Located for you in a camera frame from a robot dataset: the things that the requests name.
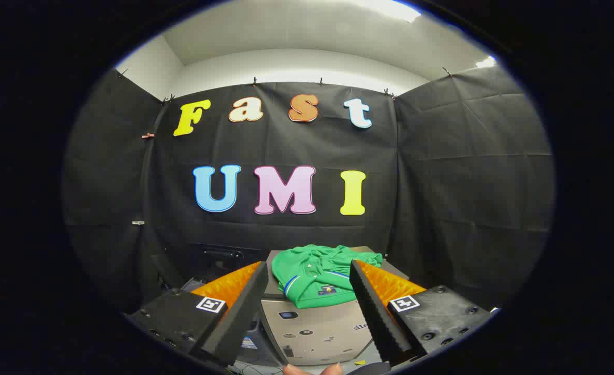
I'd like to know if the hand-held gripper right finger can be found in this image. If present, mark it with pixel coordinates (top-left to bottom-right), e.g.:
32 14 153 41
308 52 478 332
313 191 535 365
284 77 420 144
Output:
349 259 495 365

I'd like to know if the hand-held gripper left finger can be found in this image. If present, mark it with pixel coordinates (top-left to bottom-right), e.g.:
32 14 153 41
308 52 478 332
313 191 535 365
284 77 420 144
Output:
124 260 269 367

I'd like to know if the dark washing machine lid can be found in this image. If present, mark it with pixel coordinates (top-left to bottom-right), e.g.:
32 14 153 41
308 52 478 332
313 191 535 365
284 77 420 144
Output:
186 242 264 284

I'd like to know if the green polo shirt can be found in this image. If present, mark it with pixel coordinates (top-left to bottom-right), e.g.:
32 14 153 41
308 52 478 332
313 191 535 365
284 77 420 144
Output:
271 244 383 309

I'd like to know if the grey-topped white cabinet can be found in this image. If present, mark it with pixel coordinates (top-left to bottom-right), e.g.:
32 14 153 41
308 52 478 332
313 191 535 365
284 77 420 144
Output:
260 246 410 366

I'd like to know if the black backdrop cloth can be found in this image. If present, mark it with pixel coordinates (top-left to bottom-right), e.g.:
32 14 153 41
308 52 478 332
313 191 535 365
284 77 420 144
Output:
62 65 555 313

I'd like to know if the large ceiling light panel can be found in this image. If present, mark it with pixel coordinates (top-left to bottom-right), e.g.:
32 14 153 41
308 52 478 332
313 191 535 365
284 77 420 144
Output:
361 0 422 23

